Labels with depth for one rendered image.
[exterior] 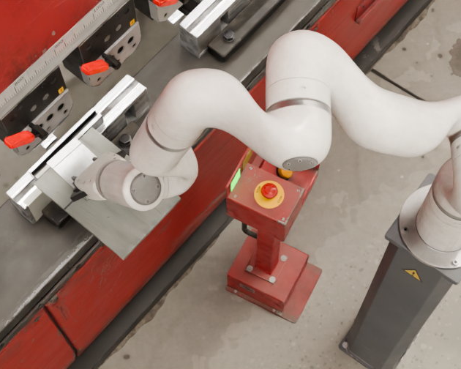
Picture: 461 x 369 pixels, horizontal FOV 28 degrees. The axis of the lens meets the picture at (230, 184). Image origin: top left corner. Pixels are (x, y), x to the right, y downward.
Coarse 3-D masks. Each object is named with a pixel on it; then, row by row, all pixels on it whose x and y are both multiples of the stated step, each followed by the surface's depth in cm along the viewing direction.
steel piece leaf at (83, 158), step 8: (80, 144) 200; (72, 152) 200; (80, 152) 200; (88, 152) 200; (64, 160) 199; (72, 160) 199; (80, 160) 199; (88, 160) 199; (56, 168) 198; (64, 168) 198; (72, 168) 198; (80, 168) 198; (64, 176) 197; (72, 184) 196; (88, 200) 195
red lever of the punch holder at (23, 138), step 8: (32, 128) 173; (40, 128) 173; (8, 136) 167; (16, 136) 167; (24, 136) 168; (32, 136) 170; (40, 136) 172; (8, 144) 166; (16, 144) 166; (24, 144) 169
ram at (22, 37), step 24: (0, 0) 143; (24, 0) 148; (48, 0) 153; (72, 0) 159; (96, 0) 166; (120, 0) 173; (0, 24) 147; (24, 24) 152; (48, 24) 158; (72, 24) 164; (96, 24) 171; (0, 48) 151; (24, 48) 157; (48, 48) 163; (72, 48) 170; (0, 72) 155; (24, 72) 162; (48, 72) 168
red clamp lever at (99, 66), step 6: (102, 54) 179; (102, 60) 176; (108, 60) 178; (114, 60) 178; (84, 66) 172; (90, 66) 172; (96, 66) 173; (102, 66) 175; (108, 66) 176; (114, 66) 178; (120, 66) 179; (84, 72) 172; (90, 72) 172; (96, 72) 174
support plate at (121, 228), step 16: (96, 144) 200; (112, 144) 200; (128, 160) 199; (48, 176) 198; (48, 192) 196; (64, 192) 196; (80, 208) 195; (96, 208) 195; (112, 208) 194; (128, 208) 194; (160, 208) 194; (80, 224) 194; (96, 224) 193; (112, 224) 193; (128, 224) 193; (144, 224) 193; (112, 240) 192; (128, 240) 192
